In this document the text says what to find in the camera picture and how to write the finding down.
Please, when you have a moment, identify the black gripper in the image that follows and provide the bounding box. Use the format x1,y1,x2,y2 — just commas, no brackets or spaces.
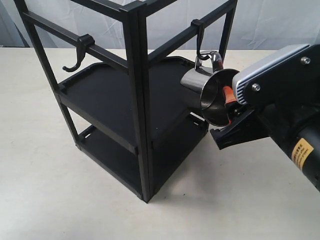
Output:
210,86,280,150

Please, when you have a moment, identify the stainless steel mug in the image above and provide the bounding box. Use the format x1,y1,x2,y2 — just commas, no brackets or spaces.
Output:
180,50,239,127

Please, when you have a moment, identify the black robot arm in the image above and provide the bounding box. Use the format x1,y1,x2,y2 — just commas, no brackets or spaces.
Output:
210,86,320,190

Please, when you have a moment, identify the black hook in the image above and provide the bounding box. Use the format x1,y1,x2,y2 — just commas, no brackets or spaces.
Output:
191,19,210,61
62,34,95,73

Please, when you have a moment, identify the black metal shelf rack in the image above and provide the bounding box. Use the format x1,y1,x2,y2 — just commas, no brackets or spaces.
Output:
15,0,237,202

